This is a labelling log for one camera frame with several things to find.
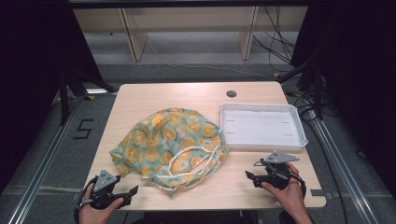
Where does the white floor cable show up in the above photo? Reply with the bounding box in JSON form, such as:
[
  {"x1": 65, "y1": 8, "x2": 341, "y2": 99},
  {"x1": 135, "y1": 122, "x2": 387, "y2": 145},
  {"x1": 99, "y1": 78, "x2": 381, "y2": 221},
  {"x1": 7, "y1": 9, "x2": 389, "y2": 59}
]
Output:
[{"x1": 145, "y1": 39, "x2": 276, "y2": 79}]

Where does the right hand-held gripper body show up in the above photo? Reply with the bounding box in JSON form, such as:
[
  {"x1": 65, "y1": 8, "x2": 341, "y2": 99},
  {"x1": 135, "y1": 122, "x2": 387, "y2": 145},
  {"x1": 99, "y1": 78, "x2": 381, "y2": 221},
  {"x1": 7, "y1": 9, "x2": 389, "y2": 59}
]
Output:
[{"x1": 261, "y1": 150, "x2": 301, "y2": 190}]

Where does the aluminium floor rail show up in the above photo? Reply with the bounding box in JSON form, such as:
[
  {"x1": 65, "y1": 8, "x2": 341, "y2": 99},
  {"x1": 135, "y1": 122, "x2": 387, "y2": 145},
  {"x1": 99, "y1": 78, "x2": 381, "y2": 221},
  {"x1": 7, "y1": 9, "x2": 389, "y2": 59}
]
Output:
[
  {"x1": 305, "y1": 108, "x2": 380, "y2": 224},
  {"x1": 7, "y1": 95, "x2": 86, "y2": 224}
]

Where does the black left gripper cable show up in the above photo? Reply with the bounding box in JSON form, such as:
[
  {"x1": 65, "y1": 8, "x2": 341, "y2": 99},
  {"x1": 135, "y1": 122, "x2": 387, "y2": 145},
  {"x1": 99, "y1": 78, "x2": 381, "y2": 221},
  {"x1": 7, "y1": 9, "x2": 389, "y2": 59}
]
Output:
[{"x1": 74, "y1": 175, "x2": 98, "y2": 216}]

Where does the beige wooden desk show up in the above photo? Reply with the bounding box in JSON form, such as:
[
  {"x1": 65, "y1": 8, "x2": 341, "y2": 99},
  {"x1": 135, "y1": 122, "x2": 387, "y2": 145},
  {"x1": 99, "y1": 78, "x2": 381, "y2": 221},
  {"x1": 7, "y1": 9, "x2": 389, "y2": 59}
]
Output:
[{"x1": 72, "y1": 6, "x2": 309, "y2": 63}]

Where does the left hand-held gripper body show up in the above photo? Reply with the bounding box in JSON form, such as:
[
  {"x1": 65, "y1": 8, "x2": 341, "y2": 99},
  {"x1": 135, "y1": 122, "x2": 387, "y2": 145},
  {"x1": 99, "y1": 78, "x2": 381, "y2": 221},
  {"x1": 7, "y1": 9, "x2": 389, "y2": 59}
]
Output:
[{"x1": 88, "y1": 169, "x2": 132, "y2": 210}]

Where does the black curtain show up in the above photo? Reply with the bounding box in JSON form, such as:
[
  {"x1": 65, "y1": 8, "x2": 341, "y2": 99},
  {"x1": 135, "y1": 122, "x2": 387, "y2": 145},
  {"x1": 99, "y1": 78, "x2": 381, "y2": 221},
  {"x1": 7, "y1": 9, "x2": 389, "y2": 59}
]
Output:
[
  {"x1": 0, "y1": 0, "x2": 105, "y2": 194},
  {"x1": 290, "y1": 0, "x2": 396, "y2": 188}
]

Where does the bundle of black cables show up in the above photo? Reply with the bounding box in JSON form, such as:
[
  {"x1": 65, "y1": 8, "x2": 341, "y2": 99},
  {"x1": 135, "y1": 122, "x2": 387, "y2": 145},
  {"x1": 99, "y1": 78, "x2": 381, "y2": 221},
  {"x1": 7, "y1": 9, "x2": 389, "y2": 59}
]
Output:
[{"x1": 251, "y1": 6, "x2": 297, "y2": 73}]

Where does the white plastic tray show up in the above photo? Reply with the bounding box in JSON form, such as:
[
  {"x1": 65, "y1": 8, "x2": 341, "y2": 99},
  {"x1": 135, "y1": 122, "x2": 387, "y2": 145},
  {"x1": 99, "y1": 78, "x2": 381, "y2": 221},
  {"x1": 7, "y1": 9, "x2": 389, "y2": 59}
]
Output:
[{"x1": 219, "y1": 103, "x2": 309, "y2": 153}]

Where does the person's right hand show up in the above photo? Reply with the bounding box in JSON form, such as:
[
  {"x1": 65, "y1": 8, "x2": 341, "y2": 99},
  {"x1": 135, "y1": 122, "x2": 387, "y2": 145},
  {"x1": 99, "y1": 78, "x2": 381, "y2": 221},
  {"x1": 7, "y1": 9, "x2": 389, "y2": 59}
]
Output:
[{"x1": 261, "y1": 162, "x2": 310, "y2": 217}]

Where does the person's left hand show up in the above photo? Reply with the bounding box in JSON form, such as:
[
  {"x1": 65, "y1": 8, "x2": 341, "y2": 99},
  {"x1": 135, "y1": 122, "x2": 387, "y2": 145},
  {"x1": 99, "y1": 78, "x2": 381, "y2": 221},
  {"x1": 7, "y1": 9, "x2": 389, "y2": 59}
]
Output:
[{"x1": 78, "y1": 186, "x2": 125, "y2": 224}]

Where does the black metal stand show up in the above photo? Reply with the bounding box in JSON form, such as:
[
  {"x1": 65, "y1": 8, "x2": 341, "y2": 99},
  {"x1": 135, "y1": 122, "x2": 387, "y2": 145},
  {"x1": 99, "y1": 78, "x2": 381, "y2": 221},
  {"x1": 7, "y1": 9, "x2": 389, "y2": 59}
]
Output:
[
  {"x1": 58, "y1": 66, "x2": 119, "y2": 126},
  {"x1": 276, "y1": 57, "x2": 325, "y2": 121}
]

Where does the fruit print fabric bag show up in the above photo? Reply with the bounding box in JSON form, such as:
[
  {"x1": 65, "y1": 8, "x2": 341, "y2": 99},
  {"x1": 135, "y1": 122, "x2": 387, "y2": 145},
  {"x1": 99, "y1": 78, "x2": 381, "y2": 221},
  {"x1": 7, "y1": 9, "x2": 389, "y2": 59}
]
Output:
[{"x1": 108, "y1": 107, "x2": 230, "y2": 198}]

